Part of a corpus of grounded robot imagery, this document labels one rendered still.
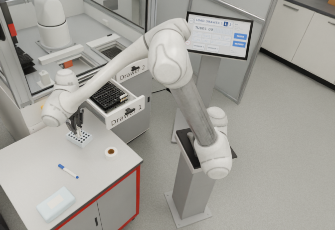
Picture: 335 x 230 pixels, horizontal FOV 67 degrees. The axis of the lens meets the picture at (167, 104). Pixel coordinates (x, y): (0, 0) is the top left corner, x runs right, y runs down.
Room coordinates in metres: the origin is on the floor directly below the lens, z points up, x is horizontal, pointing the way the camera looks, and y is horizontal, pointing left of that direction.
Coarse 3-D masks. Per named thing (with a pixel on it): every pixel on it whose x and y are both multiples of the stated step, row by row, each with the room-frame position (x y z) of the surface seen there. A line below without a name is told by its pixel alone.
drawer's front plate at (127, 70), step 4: (140, 60) 1.61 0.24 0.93; (144, 60) 1.64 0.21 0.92; (132, 64) 1.55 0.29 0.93; (136, 64) 1.58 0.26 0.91; (140, 64) 1.61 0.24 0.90; (144, 64) 1.64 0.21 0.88; (124, 68) 1.49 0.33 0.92; (128, 68) 1.52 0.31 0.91; (140, 68) 1.61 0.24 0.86; (144, 68) 1.64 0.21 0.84; (120, 72) 1.47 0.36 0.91; (124, 72) 1.49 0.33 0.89; (128, 72) 1.52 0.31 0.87; (140, 72) 1.61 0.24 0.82; (116, 76) 1.45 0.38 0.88; (124, 76) 1.49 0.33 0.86; (132, 76) 1.55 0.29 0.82; (116, 80) 1.45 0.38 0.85; (120, 80) 1.46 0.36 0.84; (124, 80) 1.49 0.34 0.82
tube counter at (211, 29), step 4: (208, 28) 1.88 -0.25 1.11; (212, 28) 1.88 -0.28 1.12; (216, 28) 1.89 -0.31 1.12; (220, 28) 1.89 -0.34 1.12; (224, 28) 1.89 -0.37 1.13; (212, 32) 1.87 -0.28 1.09; (216, 32) 1.87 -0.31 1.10; (220, 32) 1.87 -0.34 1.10; (224, 32) 1.87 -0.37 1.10; (228, 32) 1.87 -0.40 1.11
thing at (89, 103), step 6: (114, 84) 1.37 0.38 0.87; (126, 90) 1.29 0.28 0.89; (132, 96) 1.25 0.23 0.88; (84, 102) 1.18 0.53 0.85; (90, 102) 1.14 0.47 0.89; (126, 102) 1.24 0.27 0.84; (90, 108) 1.14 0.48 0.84; (96, 108) 1.09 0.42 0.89; (114, 108) 1.17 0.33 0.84; (102, 114) 1.06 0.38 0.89
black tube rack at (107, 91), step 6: (108, 84) 1.32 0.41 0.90; (102, 90) 1.26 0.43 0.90; (108, 90) 1.30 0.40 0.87; (114, 90) 1.30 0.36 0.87; (120, 90) 1.28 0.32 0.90; (96, 96) 1.22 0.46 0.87; (102, 96) 1.24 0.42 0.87; (108, 96) 1.20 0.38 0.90; (114, 96) 1.21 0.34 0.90; (96, 102) 1.17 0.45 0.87; (102, 102) 1.14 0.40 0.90; (108, 102) 1.15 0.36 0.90; (120, 102) 1.19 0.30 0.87; (102, 108) 1.12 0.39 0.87; (108, 108) 1.13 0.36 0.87
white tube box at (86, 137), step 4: (72, 132) 0.97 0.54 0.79; (84, 132) 0.98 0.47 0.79; (68, 136) 0.93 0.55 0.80; (72, 136) 0.95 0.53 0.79; (80, 136) 0.95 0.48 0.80; (84, 136) 0.96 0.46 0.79; (88, 136) 0.97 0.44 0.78; (72, 140) 0.92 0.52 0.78; (76, 140) 0.91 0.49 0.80; (80, 140) 0.92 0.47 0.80; (84, 140) 0.93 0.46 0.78; (88, 140) 0.94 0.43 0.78; (76, 144) 0.91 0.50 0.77; (80, 144) 0.89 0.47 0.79; (84, 144) 0.91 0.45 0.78
